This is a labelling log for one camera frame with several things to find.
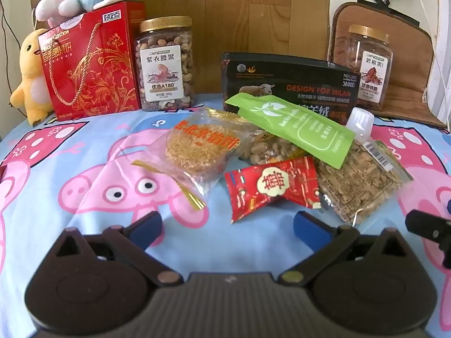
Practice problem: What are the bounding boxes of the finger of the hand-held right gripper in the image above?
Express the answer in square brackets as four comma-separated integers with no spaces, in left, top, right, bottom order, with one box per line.
[405,209,451,270]

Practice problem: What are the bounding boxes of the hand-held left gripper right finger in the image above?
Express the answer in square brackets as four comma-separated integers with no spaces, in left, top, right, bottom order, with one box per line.
[278,210,412,287]

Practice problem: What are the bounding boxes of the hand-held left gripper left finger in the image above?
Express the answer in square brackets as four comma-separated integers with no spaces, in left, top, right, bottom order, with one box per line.
[47,210,184,287]

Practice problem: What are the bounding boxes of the red snack packet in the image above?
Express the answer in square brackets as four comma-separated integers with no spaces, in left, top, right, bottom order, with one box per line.
[225,157,320,224]

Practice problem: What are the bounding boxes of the clear packet of seeds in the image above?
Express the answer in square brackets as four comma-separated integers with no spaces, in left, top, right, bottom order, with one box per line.
[313,137,415,226]

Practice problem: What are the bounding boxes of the clear packet of peanuts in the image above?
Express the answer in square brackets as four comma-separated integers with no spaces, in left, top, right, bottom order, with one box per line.
[240,130,308,164]

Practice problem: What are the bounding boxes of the clear packet of sesame cake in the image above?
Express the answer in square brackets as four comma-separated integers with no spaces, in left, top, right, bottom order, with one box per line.
[132,107,255,210]

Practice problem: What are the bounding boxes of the pig print blanket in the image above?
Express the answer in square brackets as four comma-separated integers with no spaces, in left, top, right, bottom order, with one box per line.
[0,92,451,338]

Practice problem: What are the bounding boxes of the green pouch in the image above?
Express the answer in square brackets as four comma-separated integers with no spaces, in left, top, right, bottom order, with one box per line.
[225,93,356,170]

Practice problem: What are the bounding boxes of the white plastic cap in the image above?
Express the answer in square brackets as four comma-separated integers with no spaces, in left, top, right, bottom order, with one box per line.
[345,107,375,142]

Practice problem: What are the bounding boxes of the cashew jar with gold lid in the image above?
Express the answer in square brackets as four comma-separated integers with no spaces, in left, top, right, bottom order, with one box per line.
[136,16,195,112]

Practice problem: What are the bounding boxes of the dark box with sheep print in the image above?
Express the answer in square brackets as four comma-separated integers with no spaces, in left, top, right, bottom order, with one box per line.
[221,52,362,126]

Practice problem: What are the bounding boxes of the pecan jar with gold lid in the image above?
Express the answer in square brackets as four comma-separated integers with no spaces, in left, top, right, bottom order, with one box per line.
[328,25,394,113]

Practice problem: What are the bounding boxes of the red gift box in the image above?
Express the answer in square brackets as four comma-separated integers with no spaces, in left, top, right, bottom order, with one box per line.
[37,1,147,122]

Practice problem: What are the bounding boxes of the yellow plush toy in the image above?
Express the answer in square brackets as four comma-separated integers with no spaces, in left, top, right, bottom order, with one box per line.
[9,28,56,127]

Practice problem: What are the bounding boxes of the wooden headboard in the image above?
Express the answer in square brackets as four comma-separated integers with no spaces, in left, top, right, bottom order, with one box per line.
[30,0,332,94]

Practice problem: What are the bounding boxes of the black cable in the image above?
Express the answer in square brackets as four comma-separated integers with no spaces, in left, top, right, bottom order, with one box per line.
[0,0,22,54]

